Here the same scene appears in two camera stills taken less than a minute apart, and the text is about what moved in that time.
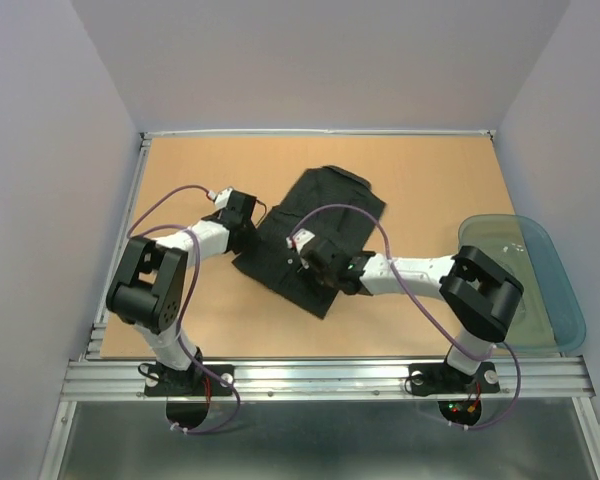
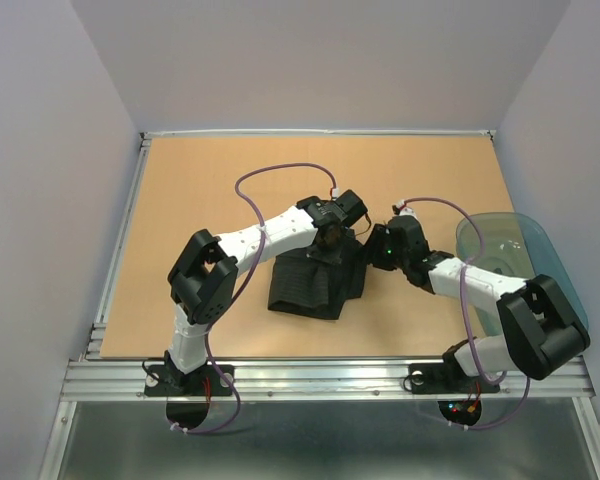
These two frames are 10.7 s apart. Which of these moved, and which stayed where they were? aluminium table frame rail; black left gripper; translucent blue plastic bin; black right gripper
Moved: black left gripper; black right gripper
Stayed: translucent blue plastic bin; aluminium table frame rail
